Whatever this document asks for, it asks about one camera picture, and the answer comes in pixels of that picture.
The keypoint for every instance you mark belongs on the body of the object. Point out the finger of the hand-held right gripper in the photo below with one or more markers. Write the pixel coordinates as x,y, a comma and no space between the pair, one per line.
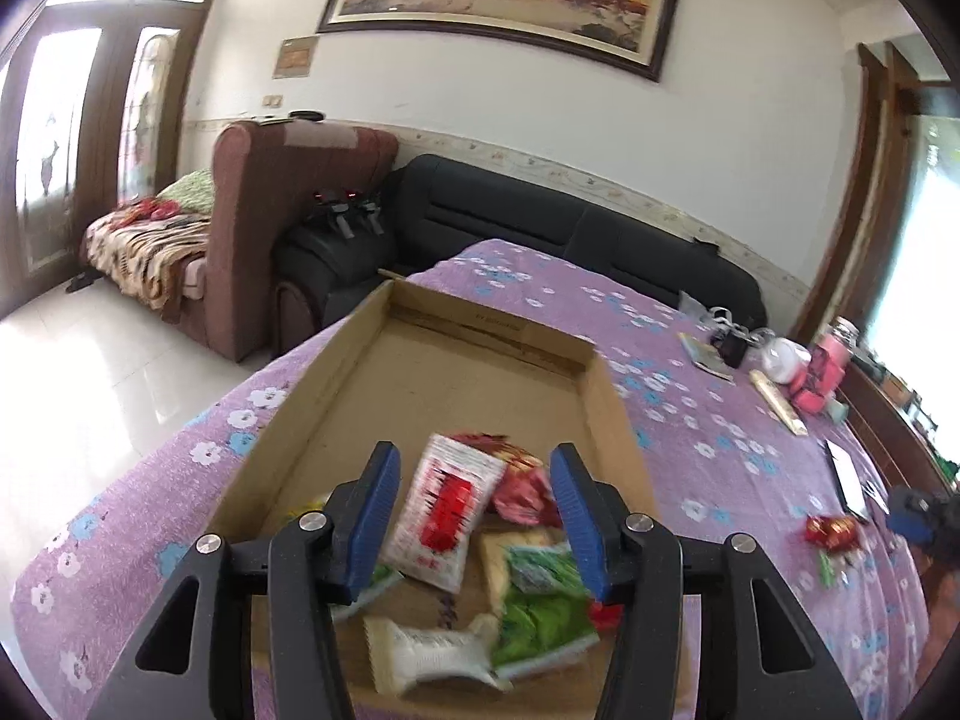
911,521

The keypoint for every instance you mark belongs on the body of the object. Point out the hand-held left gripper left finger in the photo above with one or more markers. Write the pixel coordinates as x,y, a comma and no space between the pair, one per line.
371,517

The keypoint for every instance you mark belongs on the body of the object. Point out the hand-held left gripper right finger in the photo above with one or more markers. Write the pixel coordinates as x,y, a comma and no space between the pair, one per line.
577,525

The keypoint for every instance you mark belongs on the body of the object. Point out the small green snack packet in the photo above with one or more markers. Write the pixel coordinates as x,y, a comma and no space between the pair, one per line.
544,570

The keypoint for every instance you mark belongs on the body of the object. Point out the large red snack packet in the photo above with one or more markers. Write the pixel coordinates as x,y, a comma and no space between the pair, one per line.
525,495

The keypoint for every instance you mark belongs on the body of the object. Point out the white and red snack packet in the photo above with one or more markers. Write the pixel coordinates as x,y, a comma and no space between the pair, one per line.
442,510

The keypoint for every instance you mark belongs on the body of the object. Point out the tan biscuit packet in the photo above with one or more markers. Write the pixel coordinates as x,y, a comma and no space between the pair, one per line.
495,562

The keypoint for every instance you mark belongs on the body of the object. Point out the large green pea snack packet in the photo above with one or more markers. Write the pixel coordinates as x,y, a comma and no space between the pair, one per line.
540,630

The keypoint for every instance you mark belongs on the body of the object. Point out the shallow cardboard box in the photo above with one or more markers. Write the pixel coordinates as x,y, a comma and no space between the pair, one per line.
450,390

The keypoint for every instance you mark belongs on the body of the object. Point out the dark red snack packet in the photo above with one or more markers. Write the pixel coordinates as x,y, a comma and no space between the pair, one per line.
832,531

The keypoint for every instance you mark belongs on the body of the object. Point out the wooden side cabinet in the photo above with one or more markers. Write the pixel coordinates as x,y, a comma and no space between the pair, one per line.
900,427

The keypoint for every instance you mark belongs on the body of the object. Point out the thin green snack stick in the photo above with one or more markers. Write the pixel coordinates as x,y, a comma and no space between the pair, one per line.
826,568

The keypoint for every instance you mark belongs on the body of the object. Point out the purple floral blanket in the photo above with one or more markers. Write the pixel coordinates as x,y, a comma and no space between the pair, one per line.
675,427

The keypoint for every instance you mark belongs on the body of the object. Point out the pink box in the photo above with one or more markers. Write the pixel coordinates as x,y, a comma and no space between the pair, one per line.
817,375

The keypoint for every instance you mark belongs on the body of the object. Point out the glass jar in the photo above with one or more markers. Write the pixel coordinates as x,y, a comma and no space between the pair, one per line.
845,330

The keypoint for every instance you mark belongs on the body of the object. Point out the white round container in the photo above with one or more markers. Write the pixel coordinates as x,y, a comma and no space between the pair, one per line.
784,360

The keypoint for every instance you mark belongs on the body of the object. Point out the paper booklet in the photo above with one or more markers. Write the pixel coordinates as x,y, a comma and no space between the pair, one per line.
701,356

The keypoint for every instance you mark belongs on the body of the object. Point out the black pouch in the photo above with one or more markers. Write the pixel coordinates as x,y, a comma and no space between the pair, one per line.
731,349

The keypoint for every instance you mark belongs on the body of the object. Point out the clear plastic bag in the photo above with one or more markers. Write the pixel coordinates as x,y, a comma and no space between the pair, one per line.
694,304

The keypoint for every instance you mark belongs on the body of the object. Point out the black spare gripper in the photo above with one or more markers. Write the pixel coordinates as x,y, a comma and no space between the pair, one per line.
369,211
339,214

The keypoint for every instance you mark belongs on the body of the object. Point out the black leather sofa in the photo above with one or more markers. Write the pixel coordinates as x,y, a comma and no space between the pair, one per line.
487,202

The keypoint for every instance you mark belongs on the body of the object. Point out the brown fabric armchair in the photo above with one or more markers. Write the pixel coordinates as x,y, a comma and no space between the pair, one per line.
255,202

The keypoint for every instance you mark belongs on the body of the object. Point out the brown patterned blanket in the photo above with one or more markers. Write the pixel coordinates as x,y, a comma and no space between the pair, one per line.
142,247

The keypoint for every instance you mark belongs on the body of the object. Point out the green floral pillow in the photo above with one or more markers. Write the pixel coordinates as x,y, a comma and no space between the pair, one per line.
191,191

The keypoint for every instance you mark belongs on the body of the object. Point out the black slipper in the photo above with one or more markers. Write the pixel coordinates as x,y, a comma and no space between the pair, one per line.
81,283

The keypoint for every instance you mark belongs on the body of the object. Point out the red patterned cloth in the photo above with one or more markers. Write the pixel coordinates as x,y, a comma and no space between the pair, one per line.
146,208

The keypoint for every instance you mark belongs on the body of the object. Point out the wooden glass door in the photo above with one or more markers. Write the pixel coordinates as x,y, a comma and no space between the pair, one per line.
112,90

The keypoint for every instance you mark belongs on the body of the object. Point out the wooden window frame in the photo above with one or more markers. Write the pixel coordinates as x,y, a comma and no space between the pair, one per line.
870,202

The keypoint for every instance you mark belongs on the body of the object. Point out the wooden wall plaque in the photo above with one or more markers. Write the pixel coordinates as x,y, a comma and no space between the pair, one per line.
295,58

